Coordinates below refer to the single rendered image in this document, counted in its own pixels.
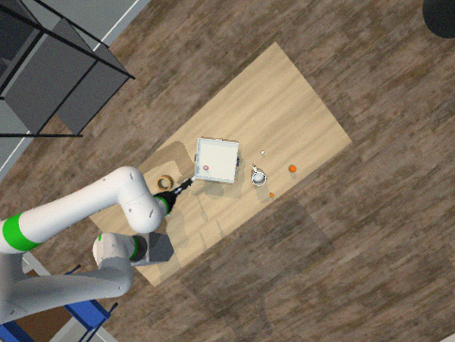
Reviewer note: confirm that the tan tape roll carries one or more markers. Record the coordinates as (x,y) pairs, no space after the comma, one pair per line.
(160,186)

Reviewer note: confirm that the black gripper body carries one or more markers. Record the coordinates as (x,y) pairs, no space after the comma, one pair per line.
(172,194)

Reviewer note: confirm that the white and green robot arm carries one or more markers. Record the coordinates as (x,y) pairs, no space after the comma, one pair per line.
(22,295)

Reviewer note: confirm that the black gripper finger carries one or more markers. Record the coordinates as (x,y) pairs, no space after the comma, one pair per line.
(183,186)

